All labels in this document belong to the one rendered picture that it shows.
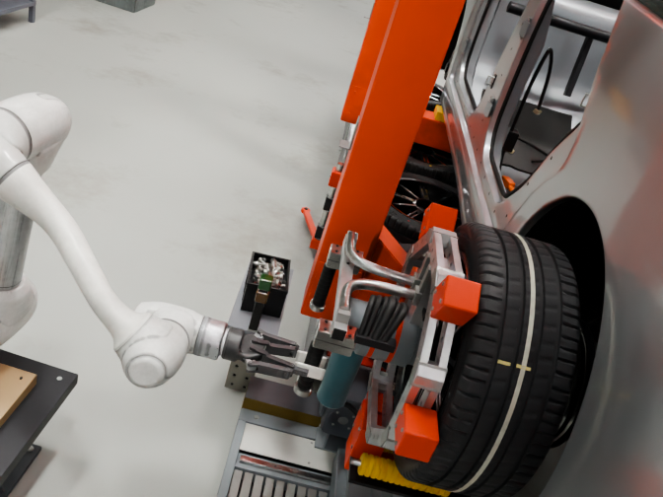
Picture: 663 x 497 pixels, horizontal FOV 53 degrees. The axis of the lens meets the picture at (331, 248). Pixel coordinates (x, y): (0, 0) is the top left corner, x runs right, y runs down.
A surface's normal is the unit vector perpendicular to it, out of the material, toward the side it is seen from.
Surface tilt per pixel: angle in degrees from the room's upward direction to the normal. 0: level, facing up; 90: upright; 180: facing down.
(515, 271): 17
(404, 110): 90
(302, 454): 0
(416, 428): 0
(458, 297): 35
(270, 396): 0
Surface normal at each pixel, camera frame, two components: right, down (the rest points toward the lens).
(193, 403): 0.27, -0.82
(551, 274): 0.25, -0.70
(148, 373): 0.11, 0.35
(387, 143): -0.08, 0.50
